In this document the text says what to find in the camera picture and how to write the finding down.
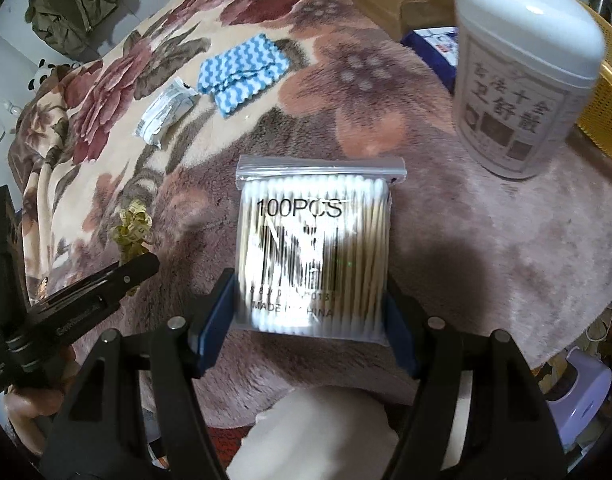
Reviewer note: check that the yellow plastic basket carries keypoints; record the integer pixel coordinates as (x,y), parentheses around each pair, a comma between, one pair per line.
(606,110)

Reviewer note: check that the white printed canister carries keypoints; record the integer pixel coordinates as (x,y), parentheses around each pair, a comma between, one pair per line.
(511,85)

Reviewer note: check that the white plastic packet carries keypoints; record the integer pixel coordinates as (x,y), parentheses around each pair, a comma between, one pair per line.
(163,112)

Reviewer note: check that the cotton swab bag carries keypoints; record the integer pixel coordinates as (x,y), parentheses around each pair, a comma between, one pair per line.
(311,240)

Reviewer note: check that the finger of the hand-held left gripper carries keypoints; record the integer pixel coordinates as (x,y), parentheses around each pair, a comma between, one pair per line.
(131,272)

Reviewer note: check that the cardboard box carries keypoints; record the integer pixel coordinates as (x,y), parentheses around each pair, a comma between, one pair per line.
(376,5)

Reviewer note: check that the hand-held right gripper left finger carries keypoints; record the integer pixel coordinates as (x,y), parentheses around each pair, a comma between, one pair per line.
(213,320)

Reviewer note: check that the blue and white box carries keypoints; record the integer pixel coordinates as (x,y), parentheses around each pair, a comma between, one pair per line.
(431,55)

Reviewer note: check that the floral fleece blanket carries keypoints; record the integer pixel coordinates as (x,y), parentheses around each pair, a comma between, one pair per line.
(461,240)

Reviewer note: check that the blue white wavy cloth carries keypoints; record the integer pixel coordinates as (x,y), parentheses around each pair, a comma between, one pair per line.
(241,70)

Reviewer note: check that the olive green jacket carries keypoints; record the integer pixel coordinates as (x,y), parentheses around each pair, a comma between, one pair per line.
(71,5)

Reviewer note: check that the panda plush toy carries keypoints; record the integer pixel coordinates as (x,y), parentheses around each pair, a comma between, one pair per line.
(43,72)

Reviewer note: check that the clear plastic bottle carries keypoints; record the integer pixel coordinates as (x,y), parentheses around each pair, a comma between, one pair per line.
(11,108)

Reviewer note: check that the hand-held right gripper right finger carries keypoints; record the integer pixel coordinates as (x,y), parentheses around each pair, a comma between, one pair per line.
(401,330)

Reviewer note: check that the yellow measuring tape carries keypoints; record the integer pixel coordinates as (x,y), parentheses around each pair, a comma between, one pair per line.
(133,230)

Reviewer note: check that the person's left hand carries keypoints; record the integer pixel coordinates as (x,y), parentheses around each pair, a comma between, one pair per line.
(23,410)

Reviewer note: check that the lavender white appliance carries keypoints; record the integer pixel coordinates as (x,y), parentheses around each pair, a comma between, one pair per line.
(581,390)

